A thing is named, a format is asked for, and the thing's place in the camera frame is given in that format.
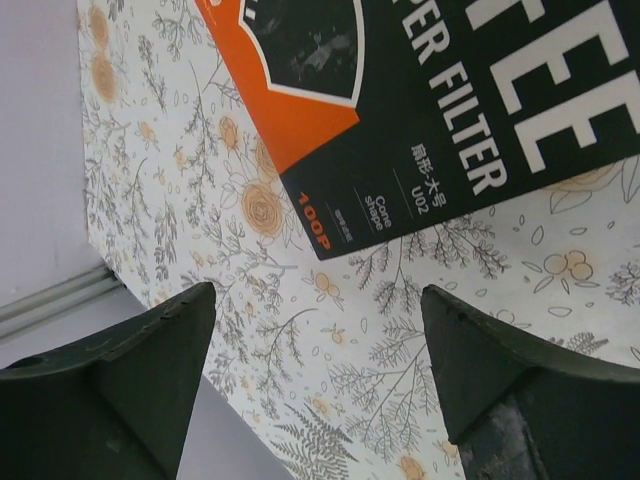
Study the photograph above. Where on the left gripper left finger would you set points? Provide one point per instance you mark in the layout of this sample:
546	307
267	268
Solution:
113	405

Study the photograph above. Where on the coffee filter paper box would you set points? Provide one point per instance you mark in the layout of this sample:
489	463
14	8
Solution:
384	118

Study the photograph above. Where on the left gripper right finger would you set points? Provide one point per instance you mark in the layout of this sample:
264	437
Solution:
519	407

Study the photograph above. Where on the left aluminium frame post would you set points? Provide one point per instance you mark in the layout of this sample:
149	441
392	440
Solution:
23	315

